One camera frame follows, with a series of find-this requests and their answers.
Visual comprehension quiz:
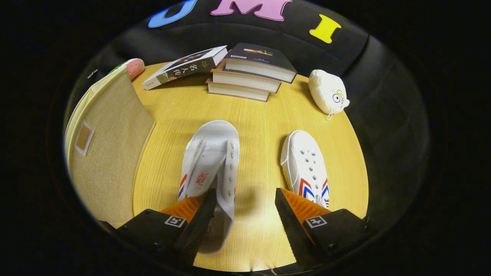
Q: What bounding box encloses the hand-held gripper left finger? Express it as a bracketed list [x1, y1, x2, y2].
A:
[115, 188, 217, 269]

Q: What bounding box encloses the portrait cover book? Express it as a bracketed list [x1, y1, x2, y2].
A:
[142, 45, 228, 91]

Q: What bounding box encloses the watermelon slice plush toy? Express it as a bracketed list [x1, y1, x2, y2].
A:
[109, 58, 145, 81]

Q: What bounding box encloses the white plush toy with eyes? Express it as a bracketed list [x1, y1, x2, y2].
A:
[308, 69, 350, 120]

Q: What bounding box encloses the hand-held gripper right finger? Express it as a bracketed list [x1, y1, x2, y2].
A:
[275, 188, 371, 269]

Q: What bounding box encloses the black cover book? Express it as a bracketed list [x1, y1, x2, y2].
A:
[224, 43, 298, 84]

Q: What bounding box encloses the white canvas shoe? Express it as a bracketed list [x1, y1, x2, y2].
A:
[177, 120, 241, 254]
[280, 130, 330, 209]

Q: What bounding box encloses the beige fabric storage box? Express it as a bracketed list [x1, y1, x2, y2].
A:
[64, 65, 156, 225]

